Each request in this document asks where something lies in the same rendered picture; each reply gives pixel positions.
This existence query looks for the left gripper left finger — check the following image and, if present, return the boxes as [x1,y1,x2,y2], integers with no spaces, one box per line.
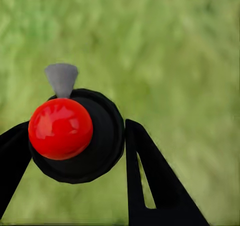
[0,121,32,220]

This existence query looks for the pesticide atomizer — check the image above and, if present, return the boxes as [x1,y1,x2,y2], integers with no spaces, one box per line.
[28,63,126,184]

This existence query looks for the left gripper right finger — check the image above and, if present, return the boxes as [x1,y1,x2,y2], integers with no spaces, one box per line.
[125,119,210,226]

